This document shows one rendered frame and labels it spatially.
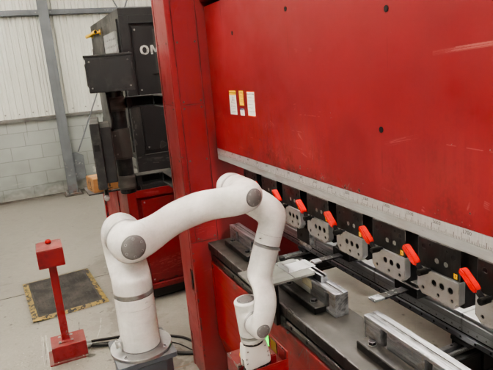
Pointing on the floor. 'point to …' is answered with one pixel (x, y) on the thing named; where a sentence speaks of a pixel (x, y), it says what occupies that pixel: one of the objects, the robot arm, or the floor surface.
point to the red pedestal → (59, 349)
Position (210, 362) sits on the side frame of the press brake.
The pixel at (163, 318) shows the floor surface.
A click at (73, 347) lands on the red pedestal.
